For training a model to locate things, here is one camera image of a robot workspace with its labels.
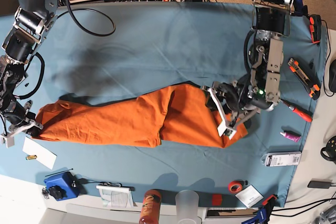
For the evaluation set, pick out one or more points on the small yellow battery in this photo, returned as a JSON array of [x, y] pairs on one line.
[[31, 157]]

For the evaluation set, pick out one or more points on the blue box with knob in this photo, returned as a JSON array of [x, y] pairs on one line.
[[62, 186]]

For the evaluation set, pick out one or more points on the red tape roll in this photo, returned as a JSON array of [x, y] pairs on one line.
[[236, 186]]

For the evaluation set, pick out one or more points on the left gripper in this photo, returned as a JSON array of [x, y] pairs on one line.
[[225, 99]]

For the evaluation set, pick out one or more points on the red screwdriver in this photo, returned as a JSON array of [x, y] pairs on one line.
[[304, 115]]

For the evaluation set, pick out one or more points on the white paper card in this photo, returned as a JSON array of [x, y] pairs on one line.
[[43, 155]]

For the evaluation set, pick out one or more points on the purple glue tube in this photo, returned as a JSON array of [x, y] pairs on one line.
[[291, 136]]

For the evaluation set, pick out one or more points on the small red block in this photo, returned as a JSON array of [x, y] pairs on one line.
[[217, 199]]

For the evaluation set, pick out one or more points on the orange black utility knife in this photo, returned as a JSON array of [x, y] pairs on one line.
[[308, 78]]

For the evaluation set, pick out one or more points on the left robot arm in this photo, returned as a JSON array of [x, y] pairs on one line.
[[258, 90]]

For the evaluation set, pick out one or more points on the orange drink can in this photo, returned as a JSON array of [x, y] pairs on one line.
[[150, 211]]

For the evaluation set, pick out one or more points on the blue table cloth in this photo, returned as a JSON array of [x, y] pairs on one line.
[[155, 46]]

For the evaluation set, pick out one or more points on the blue black clamp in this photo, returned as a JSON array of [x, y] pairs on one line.
[[263, 213]]

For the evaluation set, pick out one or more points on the white square card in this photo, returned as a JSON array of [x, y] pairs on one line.
[[249, 196]]

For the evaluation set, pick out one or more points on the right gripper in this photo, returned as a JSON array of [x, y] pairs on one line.
[[21, 120]]

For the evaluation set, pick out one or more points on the translucent plastic cup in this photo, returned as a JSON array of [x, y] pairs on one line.
[[186, 206]]

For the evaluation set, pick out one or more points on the white folded booklet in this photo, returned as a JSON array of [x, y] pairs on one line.
[[115, 197]]

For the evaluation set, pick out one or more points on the orange t-shirt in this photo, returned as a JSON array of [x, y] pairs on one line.
[[176, 113]]

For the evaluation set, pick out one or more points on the white packaged item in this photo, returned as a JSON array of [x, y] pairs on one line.
[[279, 159]]

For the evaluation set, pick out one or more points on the black power adapter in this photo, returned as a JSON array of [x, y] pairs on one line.
[[319, 184]]

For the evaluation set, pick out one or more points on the black computer mouse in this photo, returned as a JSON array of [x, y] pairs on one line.
[[332, 76]]

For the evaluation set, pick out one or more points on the black yellow dotted mug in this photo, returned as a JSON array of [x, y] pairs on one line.
[[329, 151]]

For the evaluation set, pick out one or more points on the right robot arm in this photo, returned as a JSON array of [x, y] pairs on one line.
[[33, 21]]

